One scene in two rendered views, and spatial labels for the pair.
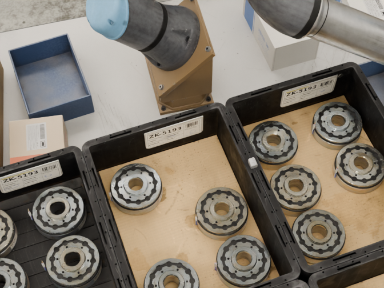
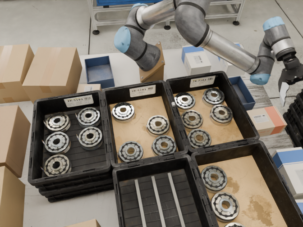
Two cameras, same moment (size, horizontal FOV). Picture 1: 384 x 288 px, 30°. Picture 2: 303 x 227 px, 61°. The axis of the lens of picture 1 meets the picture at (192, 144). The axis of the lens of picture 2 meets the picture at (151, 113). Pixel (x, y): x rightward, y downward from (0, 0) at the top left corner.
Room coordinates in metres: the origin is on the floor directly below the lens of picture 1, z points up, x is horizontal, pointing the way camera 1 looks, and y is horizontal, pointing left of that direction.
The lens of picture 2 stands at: (-0.02, -0.11, 1.80)
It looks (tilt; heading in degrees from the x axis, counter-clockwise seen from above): 53 degrees down; 7
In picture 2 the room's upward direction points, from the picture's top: straight up
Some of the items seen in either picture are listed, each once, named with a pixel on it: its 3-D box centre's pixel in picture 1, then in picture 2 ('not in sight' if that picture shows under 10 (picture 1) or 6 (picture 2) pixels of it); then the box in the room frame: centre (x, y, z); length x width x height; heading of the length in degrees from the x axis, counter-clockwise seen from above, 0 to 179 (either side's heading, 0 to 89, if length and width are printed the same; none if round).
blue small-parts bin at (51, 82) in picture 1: (51, 80); (99, 72); (1.02, 0.34, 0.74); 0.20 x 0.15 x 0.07; 20
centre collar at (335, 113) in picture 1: (338, 120); (213, 95); (0.82, -0.31, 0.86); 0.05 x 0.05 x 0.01
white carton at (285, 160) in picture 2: not in sight; (294, 173); (0.51, -0.68, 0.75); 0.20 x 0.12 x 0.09; 15
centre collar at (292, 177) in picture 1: (295, 186); (191, 118); (0.66, -0.21, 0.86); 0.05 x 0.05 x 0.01
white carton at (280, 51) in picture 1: (280, 23); (195, 61); (1.18, -0.22, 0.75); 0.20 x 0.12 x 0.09; 18
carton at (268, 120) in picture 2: not in sight; (263, 121); (0.78, -0.58, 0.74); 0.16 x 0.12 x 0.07; 109
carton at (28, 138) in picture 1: (40, 156); (89, 99); (0.81, 0.34, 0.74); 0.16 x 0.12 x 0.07; 8
